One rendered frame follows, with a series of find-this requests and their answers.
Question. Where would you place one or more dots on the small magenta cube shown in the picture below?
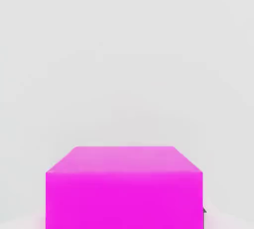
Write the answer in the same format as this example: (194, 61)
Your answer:
(124, 197)

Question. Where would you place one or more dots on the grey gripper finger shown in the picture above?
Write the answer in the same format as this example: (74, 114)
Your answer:
(204, 218)

